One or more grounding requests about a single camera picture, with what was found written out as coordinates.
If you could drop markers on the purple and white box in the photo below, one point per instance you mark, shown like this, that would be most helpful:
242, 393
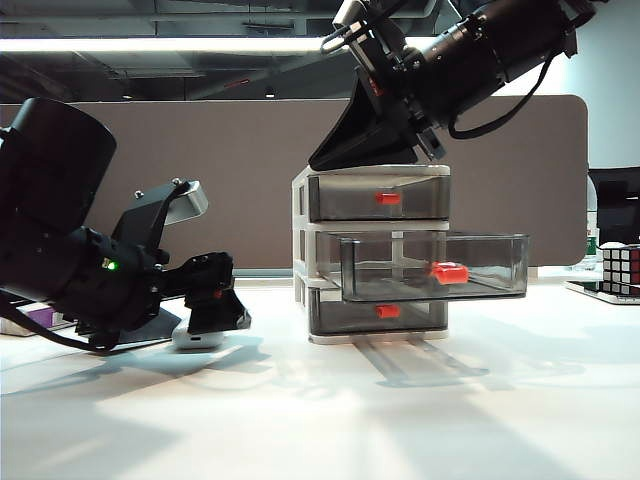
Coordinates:
42, 317

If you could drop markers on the ceiling light strip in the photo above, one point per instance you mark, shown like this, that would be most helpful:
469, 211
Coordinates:
175, 45

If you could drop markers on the clear bottle green label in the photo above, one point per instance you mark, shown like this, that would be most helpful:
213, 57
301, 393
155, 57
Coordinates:
592, 240

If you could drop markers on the white plastic drawer cabinet frame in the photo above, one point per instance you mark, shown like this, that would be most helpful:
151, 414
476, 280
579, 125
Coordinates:
302, 240

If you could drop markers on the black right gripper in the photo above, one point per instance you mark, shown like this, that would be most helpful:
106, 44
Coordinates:
395, 90

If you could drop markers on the grey middle-tier drawer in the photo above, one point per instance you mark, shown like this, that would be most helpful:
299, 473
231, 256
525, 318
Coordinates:
495, 265

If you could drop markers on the grey drawer under cabinet lid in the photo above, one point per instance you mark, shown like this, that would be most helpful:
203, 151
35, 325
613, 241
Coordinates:
350, 200

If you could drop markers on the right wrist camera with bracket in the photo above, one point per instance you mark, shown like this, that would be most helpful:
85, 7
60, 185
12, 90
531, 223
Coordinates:
347, 12

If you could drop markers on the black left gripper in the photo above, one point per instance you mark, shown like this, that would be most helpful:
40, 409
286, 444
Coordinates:
200, 277

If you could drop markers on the white flat tray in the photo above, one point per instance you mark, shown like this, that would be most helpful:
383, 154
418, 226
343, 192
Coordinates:
585, 289

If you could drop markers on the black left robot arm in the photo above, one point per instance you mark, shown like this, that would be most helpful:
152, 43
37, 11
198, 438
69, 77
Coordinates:
50, 200

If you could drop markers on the black monitor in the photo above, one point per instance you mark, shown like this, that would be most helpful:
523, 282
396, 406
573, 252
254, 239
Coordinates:
615, 205

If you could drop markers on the white partition foot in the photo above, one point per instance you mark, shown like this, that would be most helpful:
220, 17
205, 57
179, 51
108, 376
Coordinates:
532, 272

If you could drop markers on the large brown desk partition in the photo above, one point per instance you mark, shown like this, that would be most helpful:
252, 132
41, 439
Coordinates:
225, 175

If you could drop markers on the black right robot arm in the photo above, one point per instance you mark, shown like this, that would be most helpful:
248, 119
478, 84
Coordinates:
490, 50

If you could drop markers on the white earphone case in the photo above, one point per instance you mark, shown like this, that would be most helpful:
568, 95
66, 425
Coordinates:
197, 341

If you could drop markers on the grey drawer above cabinet base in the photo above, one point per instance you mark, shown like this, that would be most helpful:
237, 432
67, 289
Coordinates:
350, 317

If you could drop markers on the rubiks cube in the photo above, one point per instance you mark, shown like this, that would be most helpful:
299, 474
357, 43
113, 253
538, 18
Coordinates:
622, 270

